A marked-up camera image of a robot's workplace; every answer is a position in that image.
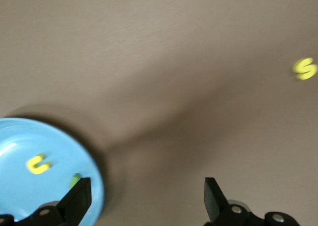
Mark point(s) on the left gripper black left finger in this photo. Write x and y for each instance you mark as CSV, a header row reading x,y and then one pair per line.
x,y
72,208

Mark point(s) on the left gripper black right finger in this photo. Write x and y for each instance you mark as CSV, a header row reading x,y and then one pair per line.
x,y
218,211

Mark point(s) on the green foam letter u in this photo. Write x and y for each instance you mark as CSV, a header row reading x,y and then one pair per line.
x,y
74,180

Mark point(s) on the yellow foam letter u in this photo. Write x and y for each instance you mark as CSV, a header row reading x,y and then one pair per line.
x,y
37,165

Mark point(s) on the yellow foam letter s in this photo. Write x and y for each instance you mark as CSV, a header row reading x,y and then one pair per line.
x,y
304,69

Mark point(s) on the blue plate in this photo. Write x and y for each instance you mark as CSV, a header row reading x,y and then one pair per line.
x,y
24,136

